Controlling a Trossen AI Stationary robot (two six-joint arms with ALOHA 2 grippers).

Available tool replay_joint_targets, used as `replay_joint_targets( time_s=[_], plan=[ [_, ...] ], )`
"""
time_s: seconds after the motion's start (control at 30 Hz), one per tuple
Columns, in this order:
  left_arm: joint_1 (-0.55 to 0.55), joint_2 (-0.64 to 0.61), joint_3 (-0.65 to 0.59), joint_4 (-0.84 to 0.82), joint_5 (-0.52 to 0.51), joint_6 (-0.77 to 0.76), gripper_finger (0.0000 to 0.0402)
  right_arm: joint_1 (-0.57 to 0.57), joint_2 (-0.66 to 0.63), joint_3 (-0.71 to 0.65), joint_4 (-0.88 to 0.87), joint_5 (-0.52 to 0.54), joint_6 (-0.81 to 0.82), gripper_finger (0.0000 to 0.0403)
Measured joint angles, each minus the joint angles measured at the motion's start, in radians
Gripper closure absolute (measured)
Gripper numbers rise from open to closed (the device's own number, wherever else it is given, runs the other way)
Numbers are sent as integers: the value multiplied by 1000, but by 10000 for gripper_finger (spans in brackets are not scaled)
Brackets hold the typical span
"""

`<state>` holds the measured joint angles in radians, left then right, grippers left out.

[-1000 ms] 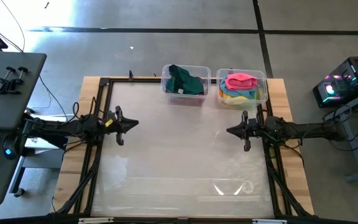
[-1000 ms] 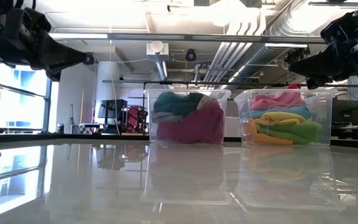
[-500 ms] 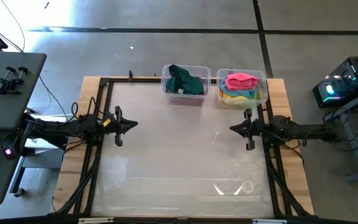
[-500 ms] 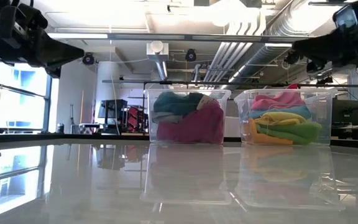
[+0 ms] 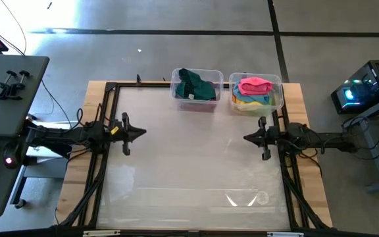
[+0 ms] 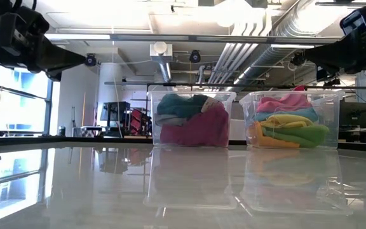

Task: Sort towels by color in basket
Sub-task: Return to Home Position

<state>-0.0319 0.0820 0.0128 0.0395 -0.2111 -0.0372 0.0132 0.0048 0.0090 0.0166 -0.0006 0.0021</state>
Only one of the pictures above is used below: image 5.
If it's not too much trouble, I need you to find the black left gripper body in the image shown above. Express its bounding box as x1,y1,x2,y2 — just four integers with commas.
109,112,136,144

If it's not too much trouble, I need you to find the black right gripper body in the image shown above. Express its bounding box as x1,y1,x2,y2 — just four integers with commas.
257,116,280,147

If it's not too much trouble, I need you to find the yellow towel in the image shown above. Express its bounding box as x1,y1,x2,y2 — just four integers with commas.
232,95,266,108

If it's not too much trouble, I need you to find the light blue towel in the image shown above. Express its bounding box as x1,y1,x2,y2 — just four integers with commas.
232,80,272,105

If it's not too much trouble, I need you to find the pink towel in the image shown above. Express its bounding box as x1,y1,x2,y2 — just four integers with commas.
238,76,274,97

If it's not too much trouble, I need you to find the dark green towel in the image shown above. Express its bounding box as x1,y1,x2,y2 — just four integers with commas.
175,68,217,101

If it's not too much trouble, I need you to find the clear plastic bin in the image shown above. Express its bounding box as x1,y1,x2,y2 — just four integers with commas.
170,68,224,111
228,72,284,116

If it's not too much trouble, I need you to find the black mounting beam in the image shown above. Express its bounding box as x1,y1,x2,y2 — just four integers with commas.
20,118,74,159

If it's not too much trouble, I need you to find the white flat panel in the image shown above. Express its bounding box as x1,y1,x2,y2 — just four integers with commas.
26,120,74,159

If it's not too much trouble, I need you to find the grey desk leg with caster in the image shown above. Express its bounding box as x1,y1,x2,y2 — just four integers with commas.
10,157,68,210

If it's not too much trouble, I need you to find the black computer tower with lights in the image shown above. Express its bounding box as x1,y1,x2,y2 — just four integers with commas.
330,59,379,115

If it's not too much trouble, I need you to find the black computer mouse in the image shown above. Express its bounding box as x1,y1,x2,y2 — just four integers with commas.
2,140,22,170

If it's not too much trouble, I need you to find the black clamp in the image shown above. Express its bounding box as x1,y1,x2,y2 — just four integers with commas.
5,70,32,101
0,69,18,101

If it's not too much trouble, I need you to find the grey desk panel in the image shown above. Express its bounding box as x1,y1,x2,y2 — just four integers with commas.
0,54,51,138

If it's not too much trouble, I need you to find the black aluminium table frame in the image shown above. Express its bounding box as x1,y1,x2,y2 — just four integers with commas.
57,74,330,237

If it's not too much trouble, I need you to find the silver aluminium bracket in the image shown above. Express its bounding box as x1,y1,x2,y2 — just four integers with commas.
266,231,305,237
82,230,121,237

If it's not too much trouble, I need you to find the grey metal desk frame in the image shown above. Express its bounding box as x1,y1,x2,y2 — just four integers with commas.
347,90,379,194

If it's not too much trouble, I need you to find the thin black cable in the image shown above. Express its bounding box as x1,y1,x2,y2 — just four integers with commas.
0,0,28,56

